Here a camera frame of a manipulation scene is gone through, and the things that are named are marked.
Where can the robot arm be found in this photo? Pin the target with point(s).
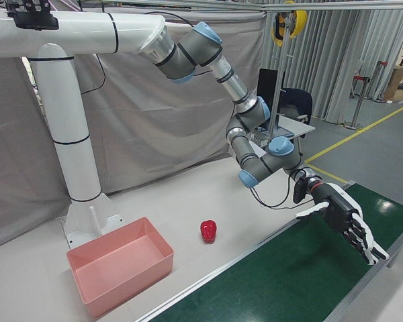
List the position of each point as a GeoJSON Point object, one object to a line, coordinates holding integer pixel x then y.
{"type": "Point", "coordinates": [201, 53]}

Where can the green conveyor belt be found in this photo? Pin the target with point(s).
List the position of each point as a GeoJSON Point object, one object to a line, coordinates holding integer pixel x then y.
{"type": "Point", "coordinates": [289, 275]}

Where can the black office chair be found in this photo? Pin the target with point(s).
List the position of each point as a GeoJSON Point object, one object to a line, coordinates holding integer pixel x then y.
{"type": "Point", "coordinates": [299, 100]}

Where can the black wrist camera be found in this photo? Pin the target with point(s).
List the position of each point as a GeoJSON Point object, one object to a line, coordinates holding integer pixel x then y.
{"type": "Point", "coordinates": [299, 191]}

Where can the pink plastic basket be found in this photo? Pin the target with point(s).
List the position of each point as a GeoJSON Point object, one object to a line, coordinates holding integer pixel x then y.
{"type": "Point", "coordinates": [121, 261]}

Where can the grey pleated curtain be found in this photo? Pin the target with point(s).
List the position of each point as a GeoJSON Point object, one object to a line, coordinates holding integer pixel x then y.
{"type": "Point", "coordinates": [339, 60]}

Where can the silver laptop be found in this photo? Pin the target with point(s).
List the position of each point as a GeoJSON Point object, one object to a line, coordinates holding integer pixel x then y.
{"type": "Point", "coordinates": [275, 132]}

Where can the black overhead camera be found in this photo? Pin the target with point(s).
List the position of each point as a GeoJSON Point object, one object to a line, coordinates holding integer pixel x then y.
{"type": "Point", "coordinates": [30, 16]}

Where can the black flat monitor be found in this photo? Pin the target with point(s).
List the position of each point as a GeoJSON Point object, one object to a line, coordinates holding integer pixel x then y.
{"type": "Point", "coordinates": [267, 87]}

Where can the grey cloth curtain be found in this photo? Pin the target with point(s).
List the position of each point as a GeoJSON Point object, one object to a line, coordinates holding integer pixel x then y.
{"type": "Point", "coordinates": [154, 117]}

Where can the metal barrier post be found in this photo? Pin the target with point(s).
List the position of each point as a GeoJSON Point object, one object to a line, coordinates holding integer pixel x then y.
{"type": "Point", "coordinates": [357, 100]}
{"type": "Point", "coordinates": [380, 80]}

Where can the grey table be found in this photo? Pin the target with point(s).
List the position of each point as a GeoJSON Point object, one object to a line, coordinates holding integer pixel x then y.
{"type": "Point", "coordinates": [302, 129]}

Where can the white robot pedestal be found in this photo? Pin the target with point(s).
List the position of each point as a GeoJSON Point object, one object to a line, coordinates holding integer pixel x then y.
{"type": "Point", "coordinates": [70, 117]}

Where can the red bell pepper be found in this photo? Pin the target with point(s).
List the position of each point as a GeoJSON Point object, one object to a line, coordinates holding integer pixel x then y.
{"type": "Point", "coordinates": [208, 231]}

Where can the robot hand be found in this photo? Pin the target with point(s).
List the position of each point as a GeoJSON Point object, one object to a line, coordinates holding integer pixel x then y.
{"type": "Point", "coordinates": [339, 211]}

